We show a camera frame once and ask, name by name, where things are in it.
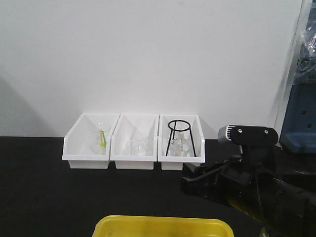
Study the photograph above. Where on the white storage bin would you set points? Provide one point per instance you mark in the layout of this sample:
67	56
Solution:
79	149
141	126
175	163

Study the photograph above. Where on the blue equipment cabinet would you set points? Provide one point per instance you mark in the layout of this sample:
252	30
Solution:
298	132

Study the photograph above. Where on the green yellow stirrer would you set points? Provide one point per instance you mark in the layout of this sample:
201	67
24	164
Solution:
103	142

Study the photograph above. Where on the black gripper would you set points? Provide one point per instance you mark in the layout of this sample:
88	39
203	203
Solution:
250	179

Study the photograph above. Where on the left white storage bin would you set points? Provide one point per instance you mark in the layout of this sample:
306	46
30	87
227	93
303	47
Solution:
79	149

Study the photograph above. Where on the clear glass funnel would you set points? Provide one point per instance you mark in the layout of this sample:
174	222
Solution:
96	132

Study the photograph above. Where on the black wire tripod stand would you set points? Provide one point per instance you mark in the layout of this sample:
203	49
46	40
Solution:
172	125

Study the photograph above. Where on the yellow plastic tray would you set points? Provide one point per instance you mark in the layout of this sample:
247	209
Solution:
149	226

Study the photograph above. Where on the clear plastic bag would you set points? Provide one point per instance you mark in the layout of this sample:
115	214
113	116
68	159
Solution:
306	66

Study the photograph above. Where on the right white storage bin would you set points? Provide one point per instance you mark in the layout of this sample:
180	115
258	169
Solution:
175	163

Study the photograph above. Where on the middle white storage bin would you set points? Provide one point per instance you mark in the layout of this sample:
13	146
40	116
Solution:
141	126

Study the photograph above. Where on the clear glass flask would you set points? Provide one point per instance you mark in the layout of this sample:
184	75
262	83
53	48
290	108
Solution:
179	146

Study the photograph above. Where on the clear glass beaker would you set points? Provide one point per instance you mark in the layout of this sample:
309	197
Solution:
136	146

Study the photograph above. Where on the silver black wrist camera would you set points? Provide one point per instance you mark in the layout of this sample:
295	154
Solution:
248	135

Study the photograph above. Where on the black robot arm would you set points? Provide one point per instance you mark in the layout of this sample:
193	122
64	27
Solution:
294	214

